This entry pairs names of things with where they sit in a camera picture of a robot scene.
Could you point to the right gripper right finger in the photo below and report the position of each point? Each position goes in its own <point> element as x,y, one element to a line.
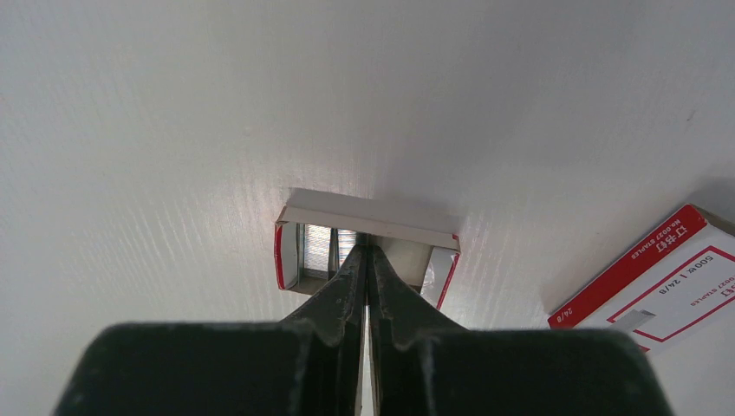
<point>424,363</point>

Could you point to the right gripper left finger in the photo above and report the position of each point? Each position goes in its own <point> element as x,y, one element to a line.
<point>309,363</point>

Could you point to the closed red staple box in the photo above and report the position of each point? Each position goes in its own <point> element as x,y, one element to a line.
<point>669,285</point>

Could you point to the staple strip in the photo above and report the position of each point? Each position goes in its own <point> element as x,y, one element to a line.
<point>316,248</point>
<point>345,242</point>

